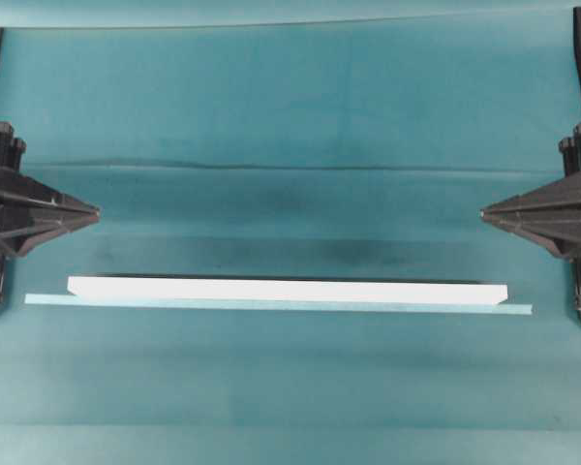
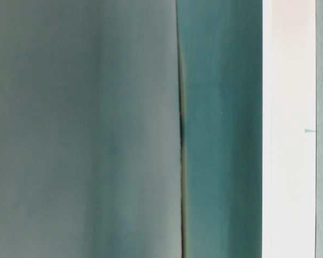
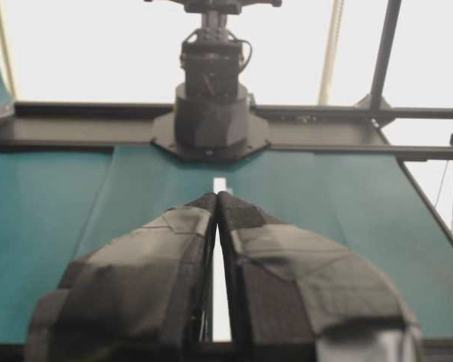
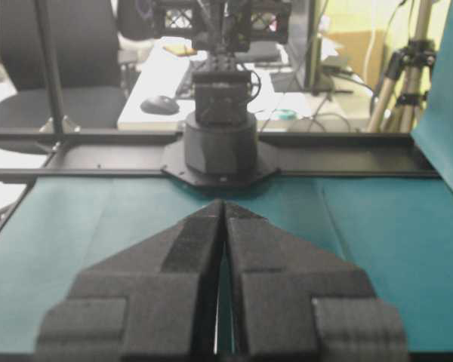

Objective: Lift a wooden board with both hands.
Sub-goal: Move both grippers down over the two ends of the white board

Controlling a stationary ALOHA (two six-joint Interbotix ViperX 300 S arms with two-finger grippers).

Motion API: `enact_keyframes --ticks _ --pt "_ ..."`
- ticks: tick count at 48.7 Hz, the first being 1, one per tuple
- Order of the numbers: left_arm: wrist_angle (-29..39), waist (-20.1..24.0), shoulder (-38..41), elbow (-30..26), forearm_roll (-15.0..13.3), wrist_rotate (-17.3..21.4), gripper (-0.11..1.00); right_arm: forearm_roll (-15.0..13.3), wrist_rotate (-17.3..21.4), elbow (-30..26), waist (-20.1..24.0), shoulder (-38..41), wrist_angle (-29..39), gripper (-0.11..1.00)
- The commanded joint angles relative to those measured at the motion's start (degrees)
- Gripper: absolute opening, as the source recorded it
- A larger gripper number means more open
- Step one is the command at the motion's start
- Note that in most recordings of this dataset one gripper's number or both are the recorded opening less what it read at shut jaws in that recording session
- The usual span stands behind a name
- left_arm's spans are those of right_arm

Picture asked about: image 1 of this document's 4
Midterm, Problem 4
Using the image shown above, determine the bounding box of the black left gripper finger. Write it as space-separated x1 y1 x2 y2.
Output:
0 205 100 258
0 170 100 215

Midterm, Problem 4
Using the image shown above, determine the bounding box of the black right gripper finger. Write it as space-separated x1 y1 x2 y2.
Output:
480 174 581 218
480 209 581 260

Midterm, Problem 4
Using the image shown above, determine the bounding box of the white wooden board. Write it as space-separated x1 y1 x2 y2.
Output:
67 276 508 305

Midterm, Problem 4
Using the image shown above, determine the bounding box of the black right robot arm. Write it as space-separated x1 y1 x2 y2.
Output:
480 124 581 316

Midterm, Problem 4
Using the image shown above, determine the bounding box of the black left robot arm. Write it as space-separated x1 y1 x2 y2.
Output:
0 122 100 303

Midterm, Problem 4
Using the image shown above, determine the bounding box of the light blue strip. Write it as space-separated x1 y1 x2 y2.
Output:
24 294 533 317

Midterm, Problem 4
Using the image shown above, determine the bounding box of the teal table cloth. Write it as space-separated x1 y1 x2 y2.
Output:
0 3 581 464

